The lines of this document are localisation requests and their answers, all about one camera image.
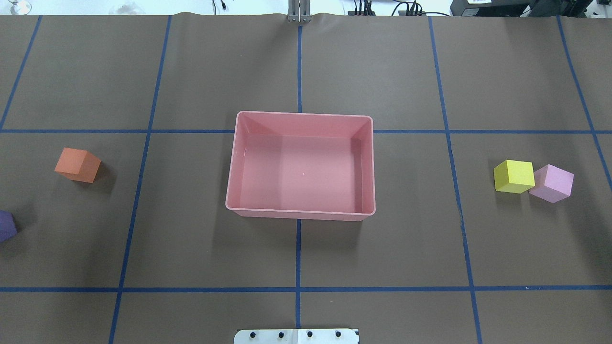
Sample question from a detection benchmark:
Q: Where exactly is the pink foam block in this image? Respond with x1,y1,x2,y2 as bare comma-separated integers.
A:
528,165,574,203

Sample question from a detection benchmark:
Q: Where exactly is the yellow foam block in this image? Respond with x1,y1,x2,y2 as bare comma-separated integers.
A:
492,160,536,194

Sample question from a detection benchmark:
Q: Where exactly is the orange foam block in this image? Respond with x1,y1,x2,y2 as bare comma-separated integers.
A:
54,147,101,183

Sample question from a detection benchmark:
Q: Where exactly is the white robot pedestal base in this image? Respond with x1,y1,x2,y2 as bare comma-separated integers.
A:
233,328,360,344

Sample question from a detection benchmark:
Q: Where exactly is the pink plastic bin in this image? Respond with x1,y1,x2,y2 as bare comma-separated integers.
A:
225,111,376,221

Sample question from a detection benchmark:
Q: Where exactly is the aluminium frame post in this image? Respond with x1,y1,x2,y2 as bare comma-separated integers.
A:
287,0,312,23

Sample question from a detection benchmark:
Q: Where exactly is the purple foam block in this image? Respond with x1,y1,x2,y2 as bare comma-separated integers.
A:
0,210,17,242

